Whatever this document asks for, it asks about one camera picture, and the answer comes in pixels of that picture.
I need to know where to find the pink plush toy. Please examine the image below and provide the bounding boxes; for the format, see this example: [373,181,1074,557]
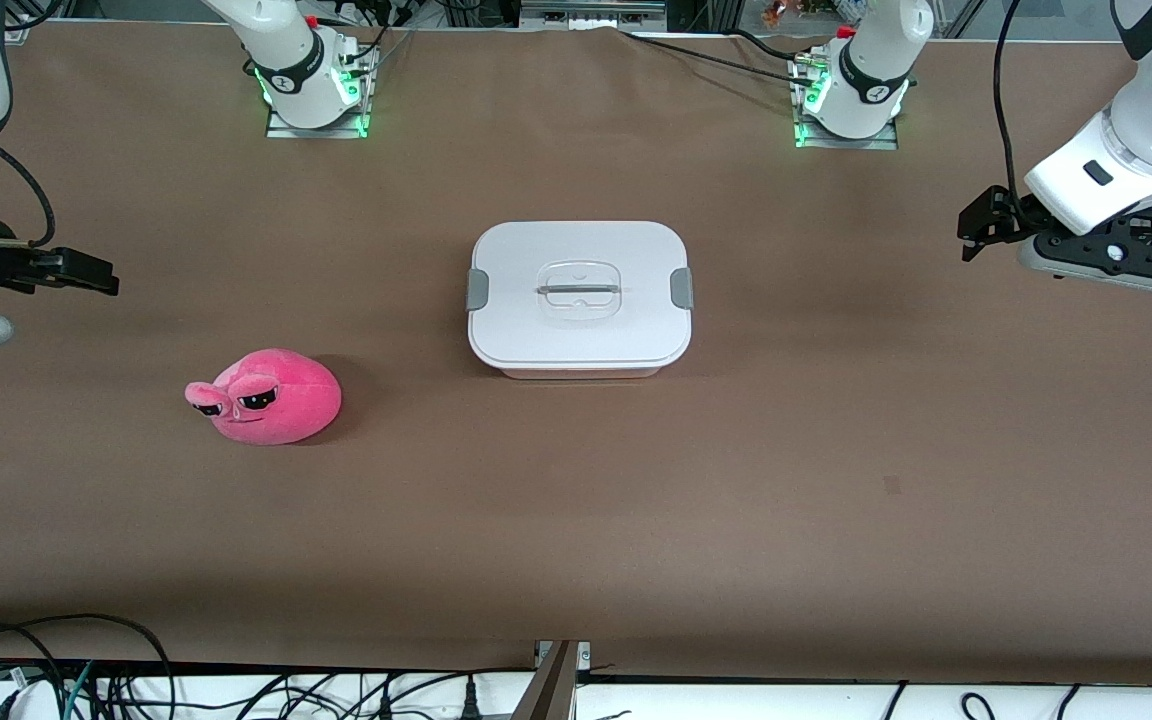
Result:
[184,348,343,447]

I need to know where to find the white box lid grey clips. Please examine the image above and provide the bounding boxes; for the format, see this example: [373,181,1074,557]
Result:
[467,221,694,370]

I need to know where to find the pink translucent plastic box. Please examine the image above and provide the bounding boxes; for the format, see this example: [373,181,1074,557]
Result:
[484,358,677,381]

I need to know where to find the colourful background items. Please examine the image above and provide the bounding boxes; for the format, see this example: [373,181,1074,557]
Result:
[761,0,873,27]

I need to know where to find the brown table cover sheet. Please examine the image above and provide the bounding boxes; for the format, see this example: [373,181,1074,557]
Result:
[0,20,1152,687]

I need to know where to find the white bench board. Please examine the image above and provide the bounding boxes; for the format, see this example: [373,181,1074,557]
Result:
[0,670,1152,720]

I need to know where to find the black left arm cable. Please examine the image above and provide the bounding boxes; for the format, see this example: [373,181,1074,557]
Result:
[991,0,1032,211]

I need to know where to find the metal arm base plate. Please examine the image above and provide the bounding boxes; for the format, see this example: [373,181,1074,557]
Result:
[266,40,378,140]
[793,52,900,151]

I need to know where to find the short black table cable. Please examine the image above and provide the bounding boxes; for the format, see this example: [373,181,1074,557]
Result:
[729,28,821,63]

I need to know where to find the long black table cable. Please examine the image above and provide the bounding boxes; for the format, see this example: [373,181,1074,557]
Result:
[621,29,815,88]

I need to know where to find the teal cable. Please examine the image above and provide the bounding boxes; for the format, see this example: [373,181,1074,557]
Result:
[64,660,99,720]

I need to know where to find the black looping cable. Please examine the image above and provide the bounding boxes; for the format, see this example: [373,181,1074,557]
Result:
[0,613,177,720]

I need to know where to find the aluminium frame bar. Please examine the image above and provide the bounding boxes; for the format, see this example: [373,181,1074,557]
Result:
[521,0,668,30]

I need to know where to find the aluminium profile post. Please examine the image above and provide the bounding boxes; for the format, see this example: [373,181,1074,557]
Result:
[511,640,592,720]

